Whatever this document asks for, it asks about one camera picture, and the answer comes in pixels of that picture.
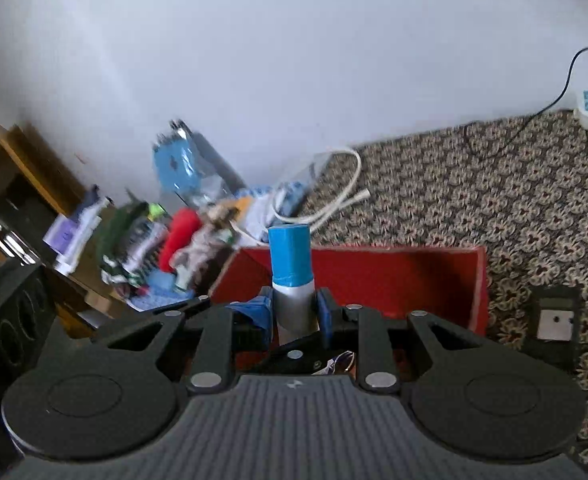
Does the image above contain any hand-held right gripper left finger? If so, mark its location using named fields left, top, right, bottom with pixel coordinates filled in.
left=90, top=286, right=276, bottom=394

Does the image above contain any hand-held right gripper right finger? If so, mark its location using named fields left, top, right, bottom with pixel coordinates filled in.
left=313, top=288, right=486, bottom=394

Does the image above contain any white tube with blue cap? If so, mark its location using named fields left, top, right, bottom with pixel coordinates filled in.
left=268, top=225, right=318, bottom=347

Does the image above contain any red box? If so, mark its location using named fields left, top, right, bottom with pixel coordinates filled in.
left=208, top=244, right=491, bottom=377

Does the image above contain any shiny metal item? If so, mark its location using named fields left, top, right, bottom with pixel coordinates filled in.
left=323, top=350, right=358, bottom=377

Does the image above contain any blue patterned paper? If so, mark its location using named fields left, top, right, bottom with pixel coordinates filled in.
left=128, top=274, right=196, bottom=312

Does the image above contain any blue white packet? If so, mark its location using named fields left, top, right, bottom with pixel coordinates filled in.
left=243, top=185, right=306, bottom=242

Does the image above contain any red plush item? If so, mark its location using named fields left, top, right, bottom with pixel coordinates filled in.
left=158, top=209, right=201, bottom=274

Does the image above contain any clear plastic pouch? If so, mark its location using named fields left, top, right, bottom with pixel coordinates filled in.
left=274, top=152, right=336, bottom=222

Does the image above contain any green patterned packet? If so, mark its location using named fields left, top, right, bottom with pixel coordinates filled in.
left=96, top=202, right=168, bottom=287

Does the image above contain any blue foil packet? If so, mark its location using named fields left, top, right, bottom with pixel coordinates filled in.
left=151, top=119, right=248, bottom=207

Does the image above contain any white bottle purple label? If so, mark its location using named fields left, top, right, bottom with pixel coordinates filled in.
left=43, top=197, right=111, bottom=277

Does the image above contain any black digital scale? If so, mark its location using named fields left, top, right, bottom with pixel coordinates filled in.
left=521, top=285, right=583, bottom=367

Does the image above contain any black speaker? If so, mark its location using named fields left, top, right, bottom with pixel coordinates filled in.
left=0, top=260, right=61, bottom=462

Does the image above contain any steel container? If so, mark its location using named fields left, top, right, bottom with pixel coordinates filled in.
left=0, top=214, right=41, bottom=267

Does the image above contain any wooden shelf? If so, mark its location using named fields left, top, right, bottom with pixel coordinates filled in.
left=0, top=119, right=121, bottom=332

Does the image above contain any white looped cable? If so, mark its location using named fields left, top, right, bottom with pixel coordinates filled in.
left=271, top=147, right=371, bottom=227

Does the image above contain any black cable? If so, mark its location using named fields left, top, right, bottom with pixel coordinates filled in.
left=461, top=46, right=588, bottom=157

